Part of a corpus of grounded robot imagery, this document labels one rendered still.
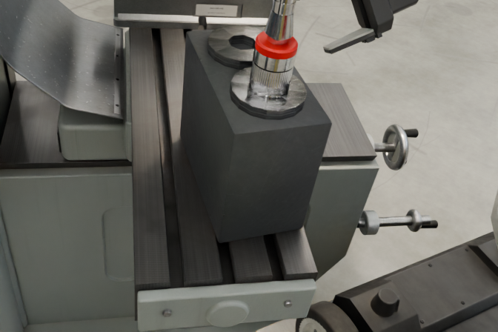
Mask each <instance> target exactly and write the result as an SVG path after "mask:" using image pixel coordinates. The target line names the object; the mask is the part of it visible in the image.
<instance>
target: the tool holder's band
mask: <svg viewBox="0 0 498 332"><path fill-rule="evenodd" d="M267 37H268V35H267V34H266V33H265V32H264V31H263V32H261V33H260V34H258V35H257V36H256V41H255V48H256V50H257V51H258V52H259V53H261V54H262V55H263V56H267V57H268V58H272V59H289V58H291V57H293V56H295V55H296V52H297V48H298V42H297V40H296V39H295V38H294V37H293V36H292V37H291V38H289V39H288V42H287V43H286V44H284V45H276V44H272V43H270V42H269V41H268V40H267Z"/></svg>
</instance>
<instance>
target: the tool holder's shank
mask: <svg viewBox="0 0 498 332"><path fill-rule="evenodd" d="M295 6H296V0H273V3H272V8H271V10H270V14H269V16H268V20H267V23H266V25H265V33H266V34H267V35H268V37H267V40H268V41H269V42H270V43H272V44H276V45H284V44H286V43H287V42H288V39H289V38H291V37H292V36H293V18H294V10H295Z"/></svg>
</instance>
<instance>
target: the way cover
mask: <svg viewBox="0 0 498 332"><path fill-rule="evenodd" d="M5 11H6V12H5ZM69 12H70V13H69ZM27 16H28V17H27ZM16 17H17V18H16ZM24 17H25V19H24ZM56 17H58V18H56ZM28 19H29V20H30V21H29V20H28ZM60 22H61V23H60ZM66 25H67V26H66ZM97 26H98V27H97ZM112 27H113V28H112ZM88 28H89V29H88ZM115 28H117V29H115ZM0 31H1V32H0V56H1V57H2V58H3V59H4V61H5V62H6V63H7V64H8V65H9V67H10V68H12V69H13V70H14V71H15V72H16V73H18V74H19V75H20V76H22V77H23V78H25V79H26V80H28V81H29V82H30V83H32V84H34V85H35V86H36V87H37V88H39V89H40V90H42V91H43V92H45V93H46V94H47V95H49V96H50V97H52V98H53V99H55V100H56V101H57V102H59V103H60V104H62V105H64V106H65V107H68V108H70V109H72V110H78V111H82V112H86V113H93V114H97V115H101V116H108V117H113V118H117V119H124V59H123V28H120V27H114V26H112V25H109V24H103V23H100V22H97V21H91V20H89V19H83V18H82V17H79V16H77V15H76V14H75V13H73V12H72V11H71V10H70V9H68V8H67V7H66V6H65V5H64V4H62V3H61V2H60V1H59V0H0ZM114 31H115V32H114ZM92 35H93V36H92ZM8 37H9V38H10V39H8ZM62 37H63V38H62ZM109 42H110V43H109ZM99 43H100V44H99ZM108 45H109V47H108ZM19 46H20V47H19ZM87 46H88V47H87ZM69 48H70V49H69ZM71 48H72V49H71ZM73 50H74V51H75V52H74V51H73ZM93 53H94V54H93ZM39 54H40V55H39ZM51 54H52V55H51ZM29 56H30V57H29ZM42 59H44V61H43V60H42ZM59 59H61V61H60V60H59ZM28 60H30V61H28ZM72 61H74V62H72ZM105 63H107V64H105ZM54 65H55V66H54ZM27 66H29V67H27ZM29 70H30V71H29ZM45 71H46V72H45ZM111 72H112V73H111ZM32 74H33V75H32ZM61 76H62V77H61ZM34 77H35V78H34ZM70 80H71V81H70ZM95 80H96V81H95ZM113 80H114V81H113ZM55 81H56V82H55ZM72 81H73V82H72ZM114 82H115V83H114ZM56 83H57V84H56ZM86 84H87V85H86ZM92 84H93V85H92ZM56 85H57V86H56ZM105 88H107V89H105ZM119 88H120V89H119ZM113 94H114V95H113ZM77 96H78V98H77ZM106 97H107V98H106ZM90 101H91V102H90ZM87 102H88V103H87ZM104 102H105V103H104ZM108 103H109V104H110V105H109V104H108Z"/></svg>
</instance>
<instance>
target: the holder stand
mask: <svg viewBox="0 0 498 332"><path fill-rule="evenodd" d="M263 31H265V27H249V26H245V25H233V24H232V25H228V26H223V27H219V28H217V29H215V30H194V31H187V33H186V42H185V66H184V78H183V91H182V115H181V128H180V136H181V139H182V143H183V145H184V147H185V151H186V154H187V157H188V159H189V162H190V165H191V167H192V170H193V174H194V176H195V178H196V182H197V184H198V186H199V190H200V193H201V195H202V198H203V201H204V203H205V207H206V209H207V212H208V215H209V217H210V221H211V223H212V226H213V229H214V231H215V234H216V238H217V240H218V242H219V243H223V242H231V241H235V240H240V239H247V238H251V237H256V236H264V235H268V234H272V233H280V232H284V231H289V230H296V229H300V228H302V226H303V223H304V220H305V216H306V213H307V210H308V205H309V202H310V200H311V195H312V192H313V188H314V185H315V182H316V178H317V174H318V172H319V167H320V164H321V161H322V157H323V153H324V151H325V146H326V144H327V140H328V136H329V133H330V130H331V125H332V122H331V120H330V119H329V117H328V115H327V114H326V112H325V111H324V110H323V108H322V106H321V105H320V103H319V102H318V101H317V99H316V97H315V96H314V95H313V93H312V92H311V90H310V89H309V87H308V86H307V85H306V83H305V81H304V80H303V78H302V77H301V76H300V74H299V72H298V71H297V69H296V68H295V67H294V66H293V72H292V76H291V81H290V87H289V91H288V93H287V94H286V95H285V96H283V97H280V98H277V99H268V98H264V97H261V96H258V95H256V94H255V93H254V92H253V91H252V90H251V89H250V87H249V80H250V71H251V66H252V61H253V52H254V47H255V41H256V36H257V35H258V34H260V33H261V32H263Z"/></svg>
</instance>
